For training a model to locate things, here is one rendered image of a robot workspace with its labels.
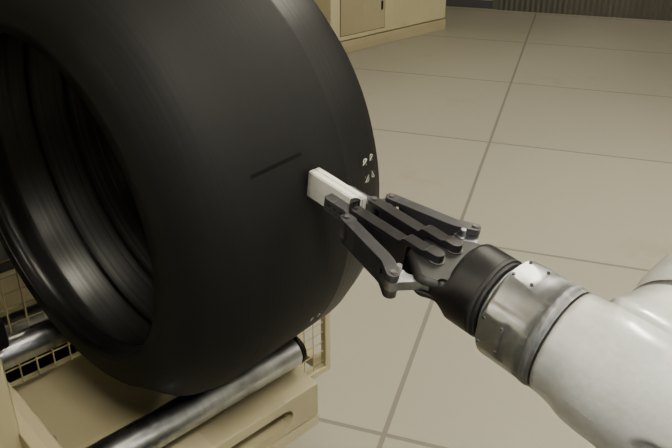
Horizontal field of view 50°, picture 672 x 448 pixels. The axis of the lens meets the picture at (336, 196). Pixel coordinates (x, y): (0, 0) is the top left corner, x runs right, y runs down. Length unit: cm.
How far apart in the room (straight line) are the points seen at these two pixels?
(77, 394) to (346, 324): 157
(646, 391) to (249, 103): 42
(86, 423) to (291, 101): 61
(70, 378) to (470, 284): 78
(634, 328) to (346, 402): 181
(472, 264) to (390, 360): 189
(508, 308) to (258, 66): 34
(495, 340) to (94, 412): 72
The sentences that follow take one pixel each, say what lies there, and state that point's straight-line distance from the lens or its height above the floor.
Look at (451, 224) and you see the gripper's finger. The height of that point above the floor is 123.
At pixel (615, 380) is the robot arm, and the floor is 122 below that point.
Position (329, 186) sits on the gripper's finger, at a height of 125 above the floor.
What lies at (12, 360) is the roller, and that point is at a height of 90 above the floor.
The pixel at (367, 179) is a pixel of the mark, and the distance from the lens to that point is 82.
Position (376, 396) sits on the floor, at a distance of 235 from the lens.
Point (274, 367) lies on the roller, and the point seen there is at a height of 91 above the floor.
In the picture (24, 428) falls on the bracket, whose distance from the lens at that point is 95.
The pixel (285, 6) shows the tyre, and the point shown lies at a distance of 80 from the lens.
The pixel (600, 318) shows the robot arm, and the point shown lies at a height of 125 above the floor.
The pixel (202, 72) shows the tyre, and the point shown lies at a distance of 70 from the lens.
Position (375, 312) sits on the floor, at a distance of 270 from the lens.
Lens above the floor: 156
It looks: 26 degrees down
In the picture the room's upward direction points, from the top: straight up
